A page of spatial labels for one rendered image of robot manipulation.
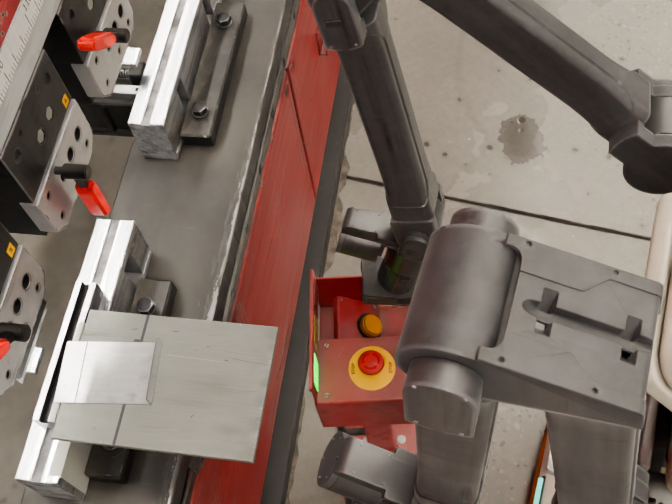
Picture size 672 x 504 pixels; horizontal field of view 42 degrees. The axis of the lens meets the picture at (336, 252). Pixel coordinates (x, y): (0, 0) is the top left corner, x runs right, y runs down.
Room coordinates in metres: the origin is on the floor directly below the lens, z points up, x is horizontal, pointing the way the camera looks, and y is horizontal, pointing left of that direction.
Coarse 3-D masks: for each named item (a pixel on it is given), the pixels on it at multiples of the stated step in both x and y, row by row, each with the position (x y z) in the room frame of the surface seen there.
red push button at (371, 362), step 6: (366, 354) 0.51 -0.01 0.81; (372, 354) 0.51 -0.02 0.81; (378, 354) 0.51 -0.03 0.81; (360, 360) 0.50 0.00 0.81; (366, 360) 0.50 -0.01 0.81; (372, 360) 0.50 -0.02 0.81; (378, 360) 0.49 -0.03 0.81; (360, 366) 0.49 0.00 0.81; (366, 366) 0.49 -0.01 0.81; (372, 366) 0.49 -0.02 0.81; (378, 366) 0.49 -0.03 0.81; (366, 372) 0.48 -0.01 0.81; (372, 372) 0.48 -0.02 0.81; (378, 372) 0.48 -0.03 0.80
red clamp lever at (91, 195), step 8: (56, 168) 0.63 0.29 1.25; (64, 168) 0.62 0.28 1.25; (72, 168) 0.62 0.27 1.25; (80, 168) 0.62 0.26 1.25; (88, 168) 0.62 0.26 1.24; (64, 176) 0.61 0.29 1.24; (72, 176) 0.61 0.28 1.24; (80, 176) 0.61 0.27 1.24; (88, 176) 0.61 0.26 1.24; (80, 184) 0.61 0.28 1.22; (88, 184) 0.62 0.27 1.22; (96, 184) 0.62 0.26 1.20; (80, 192) 0.61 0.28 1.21; (88, 192) 0.61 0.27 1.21; (96, 192) 0.61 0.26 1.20; (88, 200) 0.61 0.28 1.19; (96, 200) 0.61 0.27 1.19; (104, 200) 0.62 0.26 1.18; (88, 208) 0.61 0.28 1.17; (96, 208) 0.61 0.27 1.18; (104, 208) 0.61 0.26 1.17
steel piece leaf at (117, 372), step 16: (96, 352) 0.51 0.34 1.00; (112, 352) 0.50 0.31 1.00; (128, 352) 0.50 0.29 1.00; (144, 352) 0.49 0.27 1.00; (160, 352) 0.49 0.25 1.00; (96, 368) 0.48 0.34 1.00; (112, 368) 0.48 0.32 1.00; (128, 368) 0.47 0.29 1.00; (144, 368) 0.47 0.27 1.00; (80, 384) 0.47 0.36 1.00; (96, 384) 0.46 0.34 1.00; (112, 384) 0.46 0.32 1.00; (128, 384) 0.45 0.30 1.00; (144, 384) 0.45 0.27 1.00; (80, 400) 0.44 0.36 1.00; (96, 400) 0.44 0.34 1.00; (112, 400) 0.43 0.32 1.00; (128, 400) 0.43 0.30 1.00; (144, 400) 0.43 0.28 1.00
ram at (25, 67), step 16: (0, 0) 0.70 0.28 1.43; (16, 0) 0.72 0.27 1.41; (48, 0) 0.76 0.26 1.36; (0, 16) 0.69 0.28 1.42; (48, 16) 0.75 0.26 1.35; (0, 32) 0.67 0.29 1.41; (32, 32) 0.72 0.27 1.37; (0, 48) 0.66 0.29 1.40; (32, 48) 0.70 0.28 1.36; (32, 64) 0.69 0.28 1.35; (16, 80) 0.66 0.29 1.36; (16, 96) 0.65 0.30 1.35; (0, 112) 0.61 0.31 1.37; (0, 128) 0.60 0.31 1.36; (0, 144) 0.59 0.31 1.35
